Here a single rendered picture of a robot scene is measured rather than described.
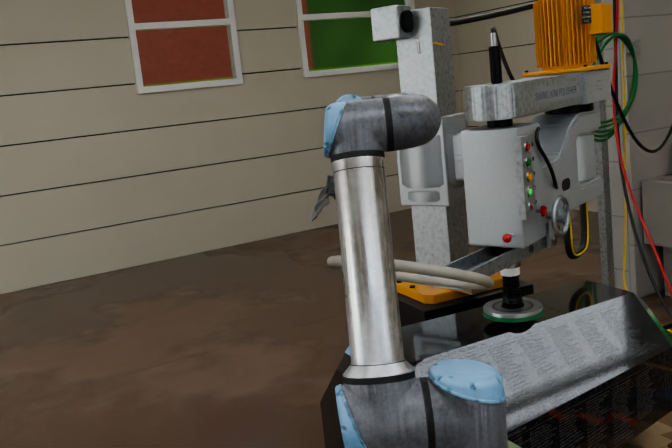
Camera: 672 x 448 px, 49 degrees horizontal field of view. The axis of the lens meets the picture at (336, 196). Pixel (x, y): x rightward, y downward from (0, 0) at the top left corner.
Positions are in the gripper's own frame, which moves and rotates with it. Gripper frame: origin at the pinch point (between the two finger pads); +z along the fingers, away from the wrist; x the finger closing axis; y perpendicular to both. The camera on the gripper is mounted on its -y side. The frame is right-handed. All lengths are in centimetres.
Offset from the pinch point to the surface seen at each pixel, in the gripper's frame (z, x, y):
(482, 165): -31, 43, -36
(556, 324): 19, 76, -61
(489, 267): 5, 48, -28
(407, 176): -40, 12, -117
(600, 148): -106, 127, -281
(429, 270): 11.9, 30.2, 26.3
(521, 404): 47, 64, -37
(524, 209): -17, 58, -32
